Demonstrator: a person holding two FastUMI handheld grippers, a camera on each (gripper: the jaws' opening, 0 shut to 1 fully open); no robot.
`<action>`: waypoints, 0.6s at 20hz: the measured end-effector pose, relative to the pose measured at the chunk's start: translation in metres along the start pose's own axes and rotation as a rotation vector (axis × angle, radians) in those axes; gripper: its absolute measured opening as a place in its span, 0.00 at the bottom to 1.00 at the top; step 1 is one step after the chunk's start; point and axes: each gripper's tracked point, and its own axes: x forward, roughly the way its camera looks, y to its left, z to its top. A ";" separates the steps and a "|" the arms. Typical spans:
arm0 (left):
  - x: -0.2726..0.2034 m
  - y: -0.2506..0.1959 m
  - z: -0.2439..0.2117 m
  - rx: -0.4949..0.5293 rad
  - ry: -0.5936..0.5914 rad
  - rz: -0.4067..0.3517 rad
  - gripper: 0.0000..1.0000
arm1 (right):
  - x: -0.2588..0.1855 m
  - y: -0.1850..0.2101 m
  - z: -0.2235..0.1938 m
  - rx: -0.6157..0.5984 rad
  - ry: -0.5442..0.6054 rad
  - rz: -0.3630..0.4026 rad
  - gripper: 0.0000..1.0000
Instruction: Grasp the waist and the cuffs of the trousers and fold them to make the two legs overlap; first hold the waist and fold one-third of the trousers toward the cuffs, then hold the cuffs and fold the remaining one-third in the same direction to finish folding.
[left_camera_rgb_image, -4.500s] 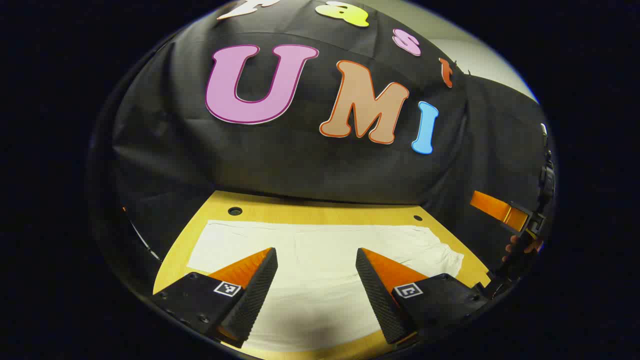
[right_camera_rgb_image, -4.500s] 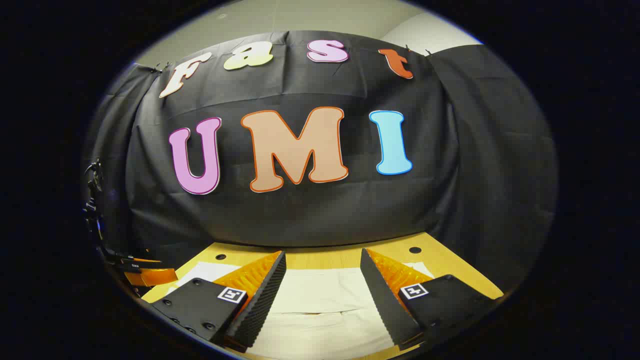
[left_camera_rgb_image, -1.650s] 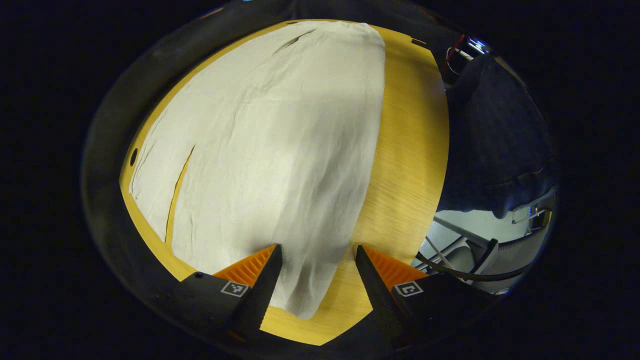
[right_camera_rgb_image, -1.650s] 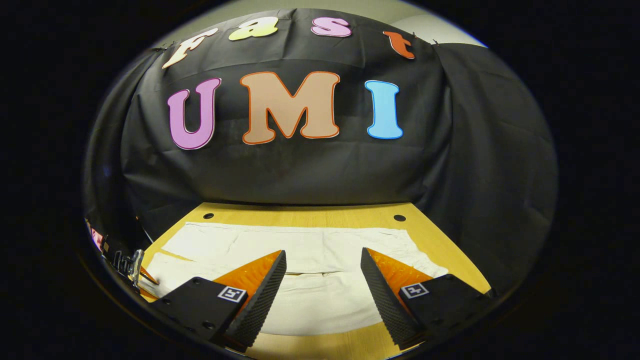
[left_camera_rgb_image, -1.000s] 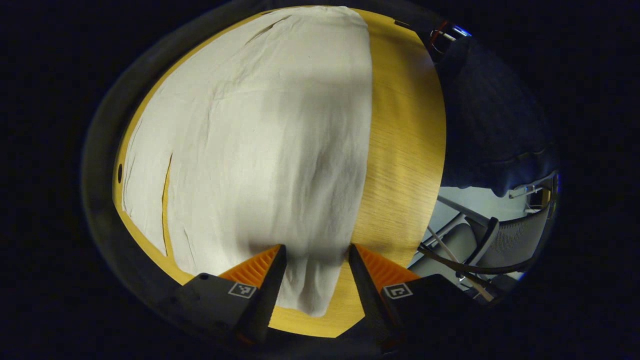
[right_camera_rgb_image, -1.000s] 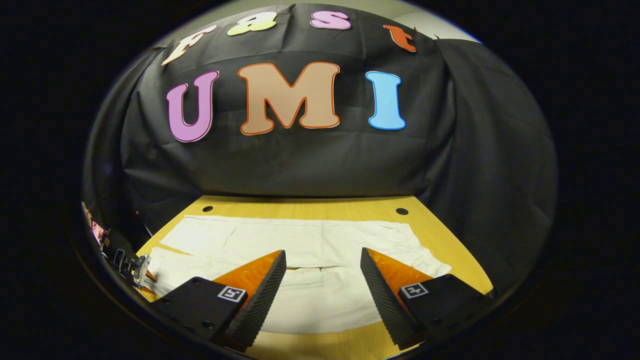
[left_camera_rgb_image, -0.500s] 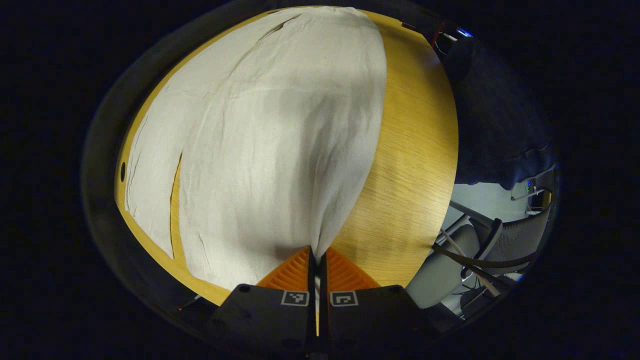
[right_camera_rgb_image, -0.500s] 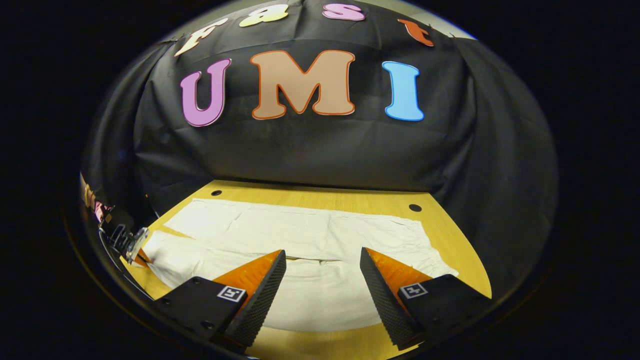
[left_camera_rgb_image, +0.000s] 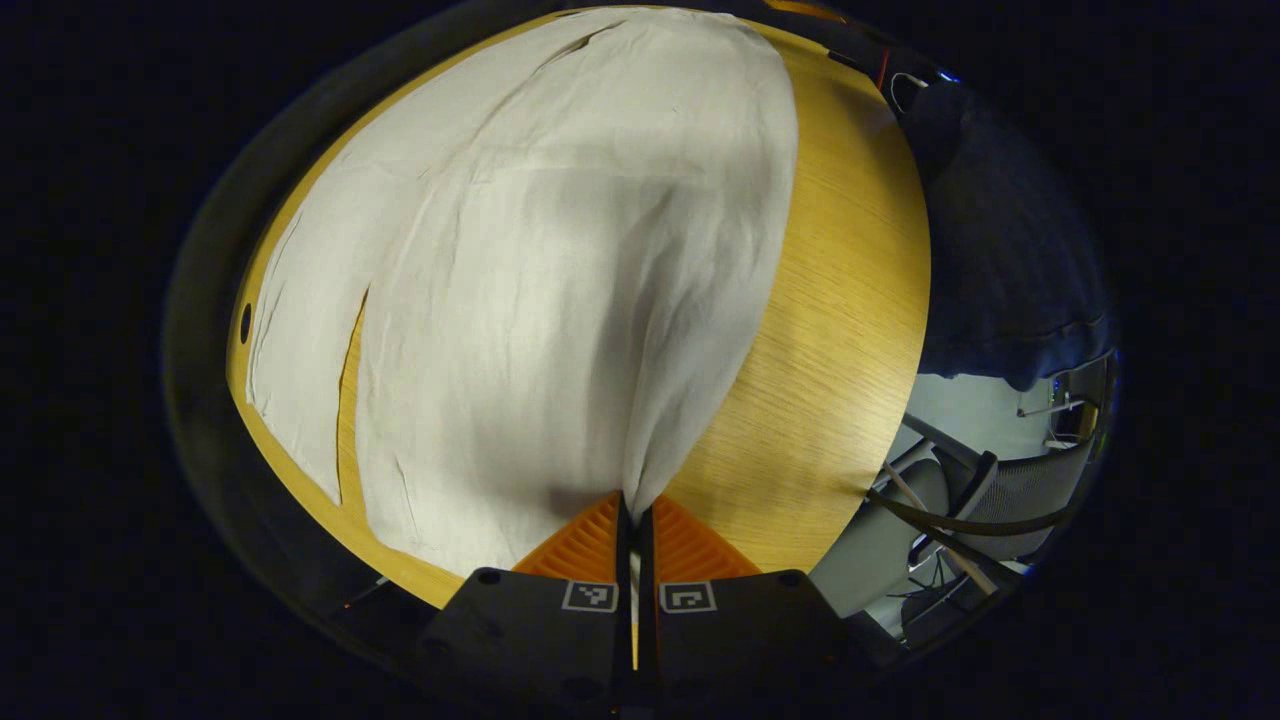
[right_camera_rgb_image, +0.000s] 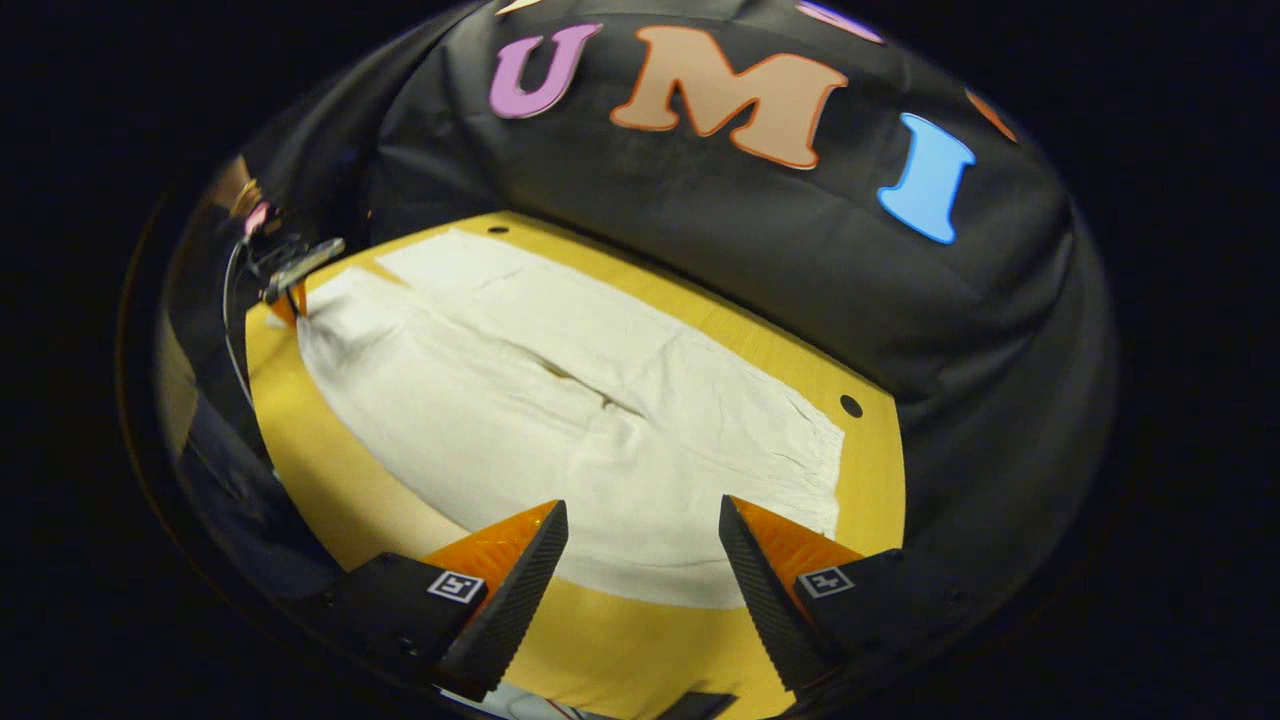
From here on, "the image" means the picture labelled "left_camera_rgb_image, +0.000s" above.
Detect white jeans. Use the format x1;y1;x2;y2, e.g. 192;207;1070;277
245;5;801;581

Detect person's dark blue top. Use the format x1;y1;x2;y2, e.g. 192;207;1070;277
900;80;1116;393

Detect grey mesh office chair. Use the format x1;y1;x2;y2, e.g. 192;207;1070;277
808;350;1119;646

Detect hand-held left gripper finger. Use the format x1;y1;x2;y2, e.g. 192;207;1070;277
636;494;871;720
415;490;633;720

